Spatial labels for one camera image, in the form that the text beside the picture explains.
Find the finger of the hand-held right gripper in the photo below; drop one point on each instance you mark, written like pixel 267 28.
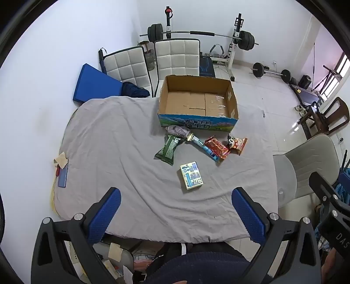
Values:
pixel 321 184

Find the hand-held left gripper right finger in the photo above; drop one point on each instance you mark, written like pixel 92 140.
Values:
pixel 247 210

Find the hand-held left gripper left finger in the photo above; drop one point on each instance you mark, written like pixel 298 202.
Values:
pixel 105 210

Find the yellow and blue carton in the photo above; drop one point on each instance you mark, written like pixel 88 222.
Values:
pixel 191 176

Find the orange panda snack packet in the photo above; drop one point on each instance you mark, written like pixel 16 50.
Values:
pixel 238 143

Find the red snack packet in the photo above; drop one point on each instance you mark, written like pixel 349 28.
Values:
pixel 217 147

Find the long blue snack packet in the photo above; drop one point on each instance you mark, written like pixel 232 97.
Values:
pixel 205 148

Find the green snack packet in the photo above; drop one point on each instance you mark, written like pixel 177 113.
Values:
pixel 168 150

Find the purple sock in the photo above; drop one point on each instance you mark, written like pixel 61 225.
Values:
pixel 177 131

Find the cardboard box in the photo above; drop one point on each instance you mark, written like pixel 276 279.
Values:
pixel 197 106

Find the person's right hand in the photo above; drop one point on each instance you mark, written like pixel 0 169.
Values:
pixel 328 263

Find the blue cloth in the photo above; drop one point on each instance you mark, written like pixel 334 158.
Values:
pixel 344 188

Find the grey plastic chair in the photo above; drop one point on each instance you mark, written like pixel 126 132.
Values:
pixel 309 161

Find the beige sticky note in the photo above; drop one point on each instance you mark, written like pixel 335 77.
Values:
pixel 114 251
pixel 61 160

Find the blue phone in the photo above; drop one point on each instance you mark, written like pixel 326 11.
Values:
pixel 63 177

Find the dark wooden chair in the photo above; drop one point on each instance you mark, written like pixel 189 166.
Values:
pixel 336 117

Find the person's dark clothing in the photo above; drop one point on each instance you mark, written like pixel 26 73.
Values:
pixel 197 262

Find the pair of shoes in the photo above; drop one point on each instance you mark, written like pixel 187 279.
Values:
pixel 300 109

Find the treadmill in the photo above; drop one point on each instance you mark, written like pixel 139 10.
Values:
pixel 306 92

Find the black bag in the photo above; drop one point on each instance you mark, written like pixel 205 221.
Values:
pixel 305 82

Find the window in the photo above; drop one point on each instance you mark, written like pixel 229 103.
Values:
pixel 337 76

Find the dark blue jacket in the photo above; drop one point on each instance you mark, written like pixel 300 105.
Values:
pixel 135 90

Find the blue foam mat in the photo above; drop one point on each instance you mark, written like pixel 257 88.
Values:
pixel 95 84

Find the short barbell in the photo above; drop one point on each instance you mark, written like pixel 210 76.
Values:
pixel 258 69

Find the white padded chair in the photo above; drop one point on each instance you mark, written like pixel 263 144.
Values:
pixel 177 58
pixel 127 65

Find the clear water jug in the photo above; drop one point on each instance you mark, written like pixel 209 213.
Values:
pixel 150 61

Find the long barbell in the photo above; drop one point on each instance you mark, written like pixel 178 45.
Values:
pixel 202 33

